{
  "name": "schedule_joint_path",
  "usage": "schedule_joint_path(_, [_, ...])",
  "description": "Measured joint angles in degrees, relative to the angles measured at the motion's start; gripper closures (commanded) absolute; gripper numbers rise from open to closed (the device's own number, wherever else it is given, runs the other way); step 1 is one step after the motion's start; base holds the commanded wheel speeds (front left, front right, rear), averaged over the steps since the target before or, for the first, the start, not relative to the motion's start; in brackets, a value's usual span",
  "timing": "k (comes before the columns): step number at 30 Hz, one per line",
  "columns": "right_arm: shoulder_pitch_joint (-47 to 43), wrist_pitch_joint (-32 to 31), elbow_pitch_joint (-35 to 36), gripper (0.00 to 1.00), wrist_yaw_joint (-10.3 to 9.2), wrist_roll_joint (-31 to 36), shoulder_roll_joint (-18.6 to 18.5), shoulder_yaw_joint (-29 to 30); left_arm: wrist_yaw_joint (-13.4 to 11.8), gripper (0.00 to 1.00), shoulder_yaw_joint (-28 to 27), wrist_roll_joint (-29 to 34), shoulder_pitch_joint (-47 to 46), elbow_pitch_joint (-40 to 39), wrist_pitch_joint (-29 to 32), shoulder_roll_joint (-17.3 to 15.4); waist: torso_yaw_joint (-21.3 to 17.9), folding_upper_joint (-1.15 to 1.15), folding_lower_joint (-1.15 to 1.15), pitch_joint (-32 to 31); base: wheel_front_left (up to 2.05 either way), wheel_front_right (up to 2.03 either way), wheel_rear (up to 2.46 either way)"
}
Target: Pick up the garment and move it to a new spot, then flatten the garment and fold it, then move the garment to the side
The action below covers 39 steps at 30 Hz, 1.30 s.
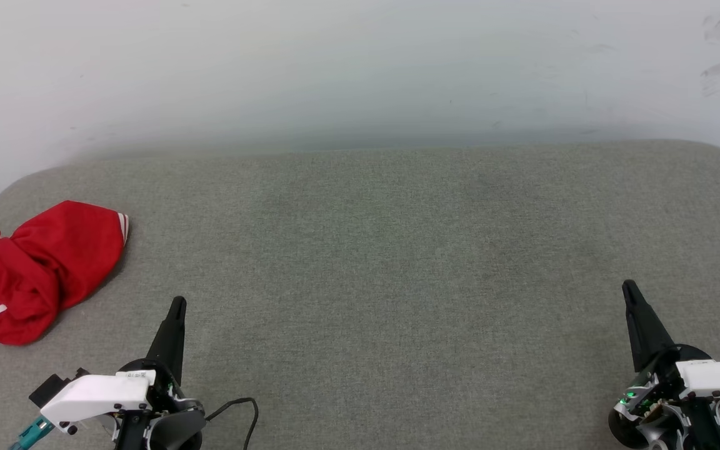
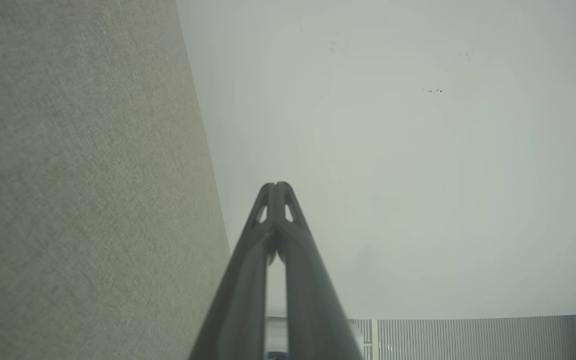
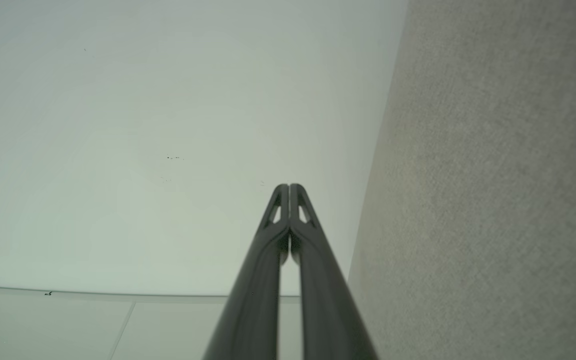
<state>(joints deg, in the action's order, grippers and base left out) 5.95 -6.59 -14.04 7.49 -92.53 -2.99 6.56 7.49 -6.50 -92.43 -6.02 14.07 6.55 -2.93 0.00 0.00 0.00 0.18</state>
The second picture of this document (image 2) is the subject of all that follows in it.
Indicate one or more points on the grey fabric sofa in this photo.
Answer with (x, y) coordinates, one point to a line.
(78, 190)

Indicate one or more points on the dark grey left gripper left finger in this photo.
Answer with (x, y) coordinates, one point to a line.
(238, 300)

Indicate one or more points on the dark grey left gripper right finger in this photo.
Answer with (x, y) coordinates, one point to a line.
(313, 310)

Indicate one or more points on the white ribbed panel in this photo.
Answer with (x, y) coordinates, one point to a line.
(468, 340)

